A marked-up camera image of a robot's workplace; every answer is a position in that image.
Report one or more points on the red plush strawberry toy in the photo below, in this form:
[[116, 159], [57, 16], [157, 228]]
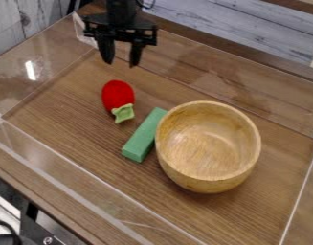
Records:
[[118, 99]]

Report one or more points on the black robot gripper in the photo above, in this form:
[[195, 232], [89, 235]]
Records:
[[139, 32]]

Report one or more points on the green rectangular block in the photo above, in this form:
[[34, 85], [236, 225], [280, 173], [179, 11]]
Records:
[[141, 142]]

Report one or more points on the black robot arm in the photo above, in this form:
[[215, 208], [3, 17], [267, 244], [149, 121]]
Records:
[[121, 24]]

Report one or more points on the black table leg frame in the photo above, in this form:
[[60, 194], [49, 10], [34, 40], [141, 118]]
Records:
[[33, 233]]

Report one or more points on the clear acrylic corner bracket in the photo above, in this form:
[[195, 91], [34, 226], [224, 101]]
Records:
[[80, 31]]

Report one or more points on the light wooden bowl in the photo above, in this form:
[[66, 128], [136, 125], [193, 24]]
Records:
[[208, 146]]

